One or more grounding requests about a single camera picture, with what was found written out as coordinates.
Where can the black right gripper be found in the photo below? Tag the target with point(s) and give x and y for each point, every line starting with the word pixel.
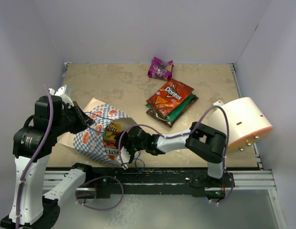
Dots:
pixel 123 135

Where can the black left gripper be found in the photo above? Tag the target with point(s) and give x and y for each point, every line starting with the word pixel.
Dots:
pixel 80 126

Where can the blue checkered paper bag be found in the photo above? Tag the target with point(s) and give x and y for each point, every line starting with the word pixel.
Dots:
pixel 90 141

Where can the colourful Fox's candy bag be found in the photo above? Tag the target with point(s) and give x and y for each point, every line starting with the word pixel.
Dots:
pixel 109 142

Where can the yellow candy packet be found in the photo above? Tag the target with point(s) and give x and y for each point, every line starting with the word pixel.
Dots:
pixel 113 127

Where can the brown sea salt chips bag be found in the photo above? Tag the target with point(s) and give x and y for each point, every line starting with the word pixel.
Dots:
pixel 164 122

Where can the green snack box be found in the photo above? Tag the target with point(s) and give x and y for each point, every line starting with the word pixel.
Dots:
pixel 177 112

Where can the red snack packet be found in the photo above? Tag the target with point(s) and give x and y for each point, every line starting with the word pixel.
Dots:
pixel 169 97

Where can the purple candy snack bag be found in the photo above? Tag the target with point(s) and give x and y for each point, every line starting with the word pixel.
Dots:
pixel 160 69

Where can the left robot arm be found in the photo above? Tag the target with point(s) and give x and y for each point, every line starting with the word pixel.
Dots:
pixel 32 146

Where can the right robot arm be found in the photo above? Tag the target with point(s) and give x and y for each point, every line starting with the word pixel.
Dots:
pixel 204 141

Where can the small green white box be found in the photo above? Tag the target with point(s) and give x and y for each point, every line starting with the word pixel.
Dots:
pixel 218 103

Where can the cream cylindrical appliance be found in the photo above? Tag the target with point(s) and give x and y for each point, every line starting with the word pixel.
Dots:
pixel 247 124

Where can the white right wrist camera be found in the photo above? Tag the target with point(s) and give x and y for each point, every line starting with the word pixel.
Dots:
pixel 124 158

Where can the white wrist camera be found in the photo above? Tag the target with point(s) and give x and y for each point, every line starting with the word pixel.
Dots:
pixel 124 158
pixel 64 92

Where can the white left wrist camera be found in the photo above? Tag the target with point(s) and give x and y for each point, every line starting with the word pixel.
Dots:
pixel 64 92

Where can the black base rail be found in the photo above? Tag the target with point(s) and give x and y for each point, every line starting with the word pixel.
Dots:
pixel 192 181

